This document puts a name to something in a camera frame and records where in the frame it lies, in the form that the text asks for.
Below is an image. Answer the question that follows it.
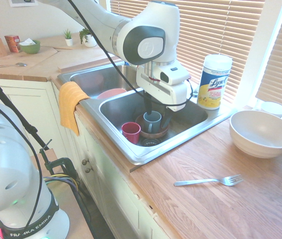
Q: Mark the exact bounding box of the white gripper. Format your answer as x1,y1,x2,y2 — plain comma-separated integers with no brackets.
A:
136,66,193,128

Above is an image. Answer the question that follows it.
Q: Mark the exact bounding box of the silver metal fork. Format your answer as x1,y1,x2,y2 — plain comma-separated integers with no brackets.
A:
173,174,244,187

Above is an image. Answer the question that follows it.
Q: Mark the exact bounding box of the black sink drain strainer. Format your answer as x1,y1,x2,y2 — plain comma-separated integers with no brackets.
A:
140,138,160,147

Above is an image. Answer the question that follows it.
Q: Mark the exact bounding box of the stainless steel double sink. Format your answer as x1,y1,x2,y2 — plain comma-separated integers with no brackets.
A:
57,62,238,166

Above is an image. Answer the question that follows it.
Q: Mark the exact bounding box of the grey mug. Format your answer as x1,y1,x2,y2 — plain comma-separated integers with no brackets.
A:
143,111,162,133

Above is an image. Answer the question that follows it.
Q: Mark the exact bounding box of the brown wooden bowl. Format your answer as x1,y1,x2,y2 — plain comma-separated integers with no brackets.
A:
135,114,170,139

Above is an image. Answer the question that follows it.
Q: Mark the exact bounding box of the red cup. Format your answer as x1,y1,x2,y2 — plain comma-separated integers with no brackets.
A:
121,121,141,144

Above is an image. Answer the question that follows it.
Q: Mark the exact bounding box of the pink plate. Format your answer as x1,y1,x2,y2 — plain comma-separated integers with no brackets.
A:
96,88,128,100

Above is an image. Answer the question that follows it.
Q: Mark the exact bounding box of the Lysol wipes canister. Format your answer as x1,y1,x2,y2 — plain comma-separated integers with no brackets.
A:
197,54,233,111

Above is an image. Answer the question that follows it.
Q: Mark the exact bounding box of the yellow dish cloth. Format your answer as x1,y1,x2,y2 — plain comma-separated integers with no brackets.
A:
58,81,91,136

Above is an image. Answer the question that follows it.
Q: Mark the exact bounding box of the white kitchen cabinet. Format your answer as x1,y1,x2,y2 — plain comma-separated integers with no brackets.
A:
0,78,179,239

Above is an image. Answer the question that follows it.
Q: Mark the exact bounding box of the trailing plant in white pot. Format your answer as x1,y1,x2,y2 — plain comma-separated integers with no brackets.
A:
79,28,97,48

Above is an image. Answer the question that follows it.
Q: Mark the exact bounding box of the wide wooden window blind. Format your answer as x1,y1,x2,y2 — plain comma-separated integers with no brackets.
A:
109,0,266,105

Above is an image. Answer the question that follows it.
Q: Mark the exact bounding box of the large cream bowl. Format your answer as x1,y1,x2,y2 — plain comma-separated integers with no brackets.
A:
229,110,282,159

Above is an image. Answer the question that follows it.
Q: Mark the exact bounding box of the green metal clamp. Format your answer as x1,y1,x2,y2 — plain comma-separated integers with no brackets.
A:
39,138,78,180

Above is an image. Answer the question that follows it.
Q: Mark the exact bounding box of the small white bowl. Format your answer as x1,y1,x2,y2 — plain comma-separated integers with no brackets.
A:
260,101,282,118

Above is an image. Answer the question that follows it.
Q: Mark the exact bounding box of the small plant in white pot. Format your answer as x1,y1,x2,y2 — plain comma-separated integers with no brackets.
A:
63,28,74,47

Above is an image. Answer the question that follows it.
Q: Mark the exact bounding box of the wooden cutting board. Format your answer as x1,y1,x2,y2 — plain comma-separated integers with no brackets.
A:
18,46,58,68

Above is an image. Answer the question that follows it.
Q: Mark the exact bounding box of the green bowl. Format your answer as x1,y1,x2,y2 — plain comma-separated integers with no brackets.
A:
18,40,41,55

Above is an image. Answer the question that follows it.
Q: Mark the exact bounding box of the black tripod pole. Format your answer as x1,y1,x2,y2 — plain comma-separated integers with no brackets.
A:
0,65,50,150

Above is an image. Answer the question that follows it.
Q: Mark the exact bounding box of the white crumpled paper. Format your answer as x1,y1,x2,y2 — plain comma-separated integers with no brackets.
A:
18,38,37,47

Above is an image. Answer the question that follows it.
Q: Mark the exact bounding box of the silver metal spoon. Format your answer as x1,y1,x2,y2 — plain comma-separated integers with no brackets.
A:
0,62,28,69

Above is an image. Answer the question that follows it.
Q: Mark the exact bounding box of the red cardboard box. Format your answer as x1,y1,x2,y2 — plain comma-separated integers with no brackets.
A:
4,34,21,53

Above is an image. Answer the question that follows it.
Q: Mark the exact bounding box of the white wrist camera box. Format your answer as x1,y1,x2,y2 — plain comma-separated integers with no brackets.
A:
159,64,191,86

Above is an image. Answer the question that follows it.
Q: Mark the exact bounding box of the coloured cable bundle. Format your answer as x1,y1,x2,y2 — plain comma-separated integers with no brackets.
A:
43,173,93,225

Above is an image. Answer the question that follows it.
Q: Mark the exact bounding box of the paper sheet on wall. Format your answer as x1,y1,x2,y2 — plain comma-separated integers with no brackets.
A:
7,0,38,8

